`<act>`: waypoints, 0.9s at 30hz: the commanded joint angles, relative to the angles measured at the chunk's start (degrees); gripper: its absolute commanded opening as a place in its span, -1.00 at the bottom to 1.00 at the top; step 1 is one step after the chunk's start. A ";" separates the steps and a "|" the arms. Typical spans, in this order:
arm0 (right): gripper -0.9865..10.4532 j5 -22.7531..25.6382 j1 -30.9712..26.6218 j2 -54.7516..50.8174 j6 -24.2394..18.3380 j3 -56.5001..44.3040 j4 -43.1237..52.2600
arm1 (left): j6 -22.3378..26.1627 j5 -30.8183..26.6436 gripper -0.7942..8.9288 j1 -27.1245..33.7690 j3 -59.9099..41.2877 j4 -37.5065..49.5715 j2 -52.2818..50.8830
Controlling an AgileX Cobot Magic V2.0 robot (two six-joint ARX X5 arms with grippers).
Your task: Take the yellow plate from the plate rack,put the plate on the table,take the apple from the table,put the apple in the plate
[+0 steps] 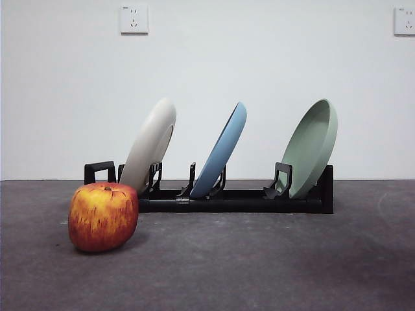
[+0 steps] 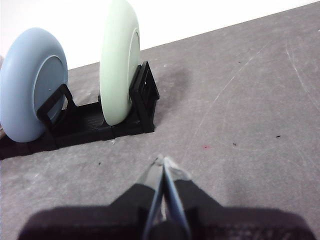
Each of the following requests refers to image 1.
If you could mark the pale beige round plate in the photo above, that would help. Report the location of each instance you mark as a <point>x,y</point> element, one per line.
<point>146,145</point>

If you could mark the black plate rack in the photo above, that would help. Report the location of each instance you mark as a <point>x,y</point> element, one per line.
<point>227,205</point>

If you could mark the blue round plate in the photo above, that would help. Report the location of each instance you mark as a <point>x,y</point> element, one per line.
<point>220,152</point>

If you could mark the white wall socket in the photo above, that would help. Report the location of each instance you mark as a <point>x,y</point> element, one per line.
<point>405,21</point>
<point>134,19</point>

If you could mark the green round plate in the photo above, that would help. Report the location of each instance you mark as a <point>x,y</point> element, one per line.
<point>308,149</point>

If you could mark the red yellow apple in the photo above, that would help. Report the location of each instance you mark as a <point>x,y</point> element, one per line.
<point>103,217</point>

